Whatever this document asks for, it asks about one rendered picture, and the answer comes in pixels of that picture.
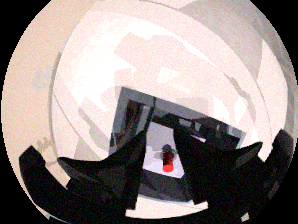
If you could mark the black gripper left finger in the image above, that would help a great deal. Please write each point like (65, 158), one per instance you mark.
(119, 174)

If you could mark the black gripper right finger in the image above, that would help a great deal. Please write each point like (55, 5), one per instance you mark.
(205, 166)

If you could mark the red peg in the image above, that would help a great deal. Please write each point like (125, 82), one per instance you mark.
(167, 161)

